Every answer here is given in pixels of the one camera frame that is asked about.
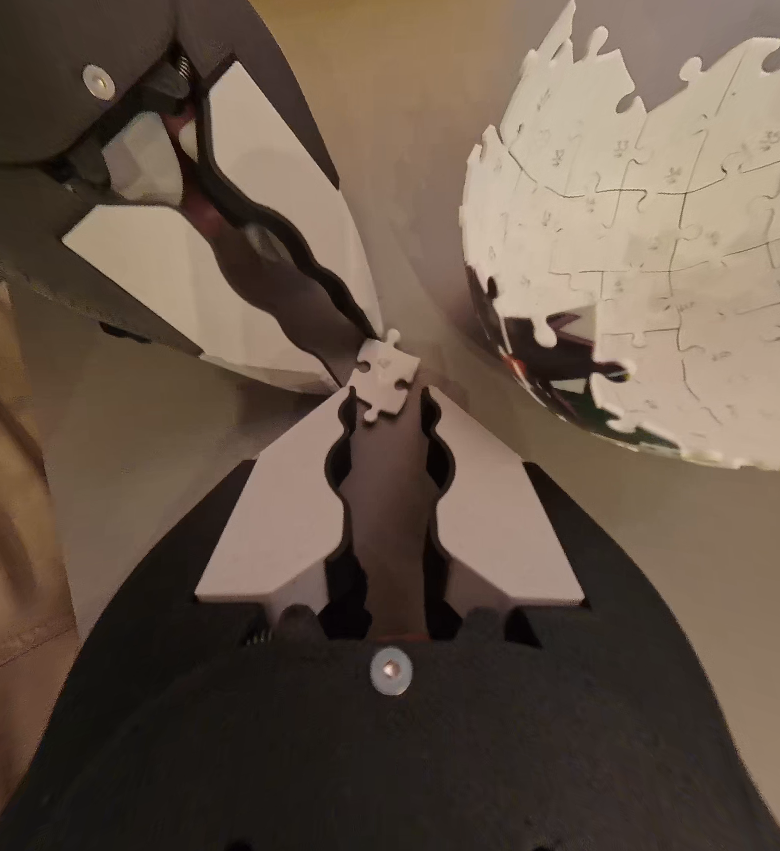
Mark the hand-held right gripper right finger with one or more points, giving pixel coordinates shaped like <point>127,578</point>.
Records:
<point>496,518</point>

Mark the person's beige trousers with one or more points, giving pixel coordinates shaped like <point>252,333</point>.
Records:
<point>4,498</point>

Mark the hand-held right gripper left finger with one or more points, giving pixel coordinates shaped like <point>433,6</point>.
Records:
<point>283,518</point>

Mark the white partly built puzzle ball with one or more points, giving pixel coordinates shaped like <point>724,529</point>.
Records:
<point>696,233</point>

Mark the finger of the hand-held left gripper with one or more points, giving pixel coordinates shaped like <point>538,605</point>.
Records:
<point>150,259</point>
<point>283,173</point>

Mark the white puzzle piece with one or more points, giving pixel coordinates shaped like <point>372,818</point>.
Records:
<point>386,375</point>

